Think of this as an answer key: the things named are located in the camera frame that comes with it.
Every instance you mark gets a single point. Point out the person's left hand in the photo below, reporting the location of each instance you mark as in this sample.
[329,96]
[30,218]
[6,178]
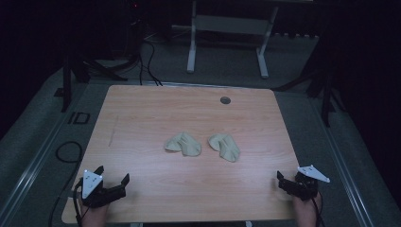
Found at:
[94,216]

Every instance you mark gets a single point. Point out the black tripod stand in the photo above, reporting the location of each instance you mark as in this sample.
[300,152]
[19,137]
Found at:
[321,85]
[82,71]

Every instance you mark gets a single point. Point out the white metal desk frame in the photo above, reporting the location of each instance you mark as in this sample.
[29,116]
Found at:
[231,25]

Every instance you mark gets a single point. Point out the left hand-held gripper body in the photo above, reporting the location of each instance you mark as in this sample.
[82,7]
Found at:
[100,194]

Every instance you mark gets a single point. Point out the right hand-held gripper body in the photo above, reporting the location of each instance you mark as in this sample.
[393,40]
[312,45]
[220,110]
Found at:
[304,186]

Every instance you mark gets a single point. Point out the metal floor rail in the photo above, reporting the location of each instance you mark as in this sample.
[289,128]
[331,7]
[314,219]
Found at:
[31,160]
[342,164]

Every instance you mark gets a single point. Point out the person's right hand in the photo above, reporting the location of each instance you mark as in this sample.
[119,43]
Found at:
[305,213]

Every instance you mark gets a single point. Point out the beige sock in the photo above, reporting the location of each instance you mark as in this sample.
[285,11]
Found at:
[225,146]
[184,145]

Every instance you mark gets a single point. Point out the grey round table grommet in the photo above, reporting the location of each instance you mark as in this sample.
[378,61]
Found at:
[225,100]

